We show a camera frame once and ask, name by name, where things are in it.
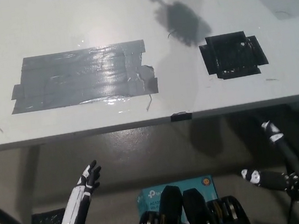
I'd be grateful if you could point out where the black tape square mark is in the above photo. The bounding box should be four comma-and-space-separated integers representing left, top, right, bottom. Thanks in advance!
197, 28, 271, 84

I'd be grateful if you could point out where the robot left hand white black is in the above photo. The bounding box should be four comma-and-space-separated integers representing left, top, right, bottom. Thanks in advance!
38, 159, 110, 224

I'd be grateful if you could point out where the teal cardboard router box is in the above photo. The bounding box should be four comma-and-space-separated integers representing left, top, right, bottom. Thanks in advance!
134, 174, 221, 224

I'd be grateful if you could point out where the black floor tape patch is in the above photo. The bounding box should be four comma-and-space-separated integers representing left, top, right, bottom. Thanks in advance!
29, 208, 69, 224

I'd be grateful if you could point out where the grey duct tape patch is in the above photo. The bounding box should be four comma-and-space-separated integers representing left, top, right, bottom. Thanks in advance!
3, 37, 160, 116

